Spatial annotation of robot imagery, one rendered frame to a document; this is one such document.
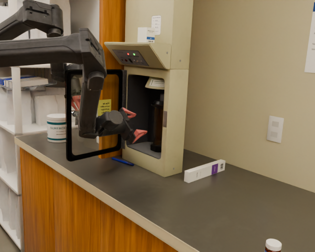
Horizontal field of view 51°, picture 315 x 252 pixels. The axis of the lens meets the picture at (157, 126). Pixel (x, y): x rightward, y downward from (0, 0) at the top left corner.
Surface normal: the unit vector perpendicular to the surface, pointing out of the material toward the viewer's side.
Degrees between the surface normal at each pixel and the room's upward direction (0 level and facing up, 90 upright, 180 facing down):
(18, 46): 51
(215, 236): 0
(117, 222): 90
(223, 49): 90
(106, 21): 90
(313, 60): 90
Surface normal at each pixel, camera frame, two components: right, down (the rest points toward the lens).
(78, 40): 0.10, -0.43
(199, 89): -0.75, 0.11
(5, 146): 0.31, 0.12
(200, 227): 0.04, -0.98
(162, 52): 0.66, 0.19
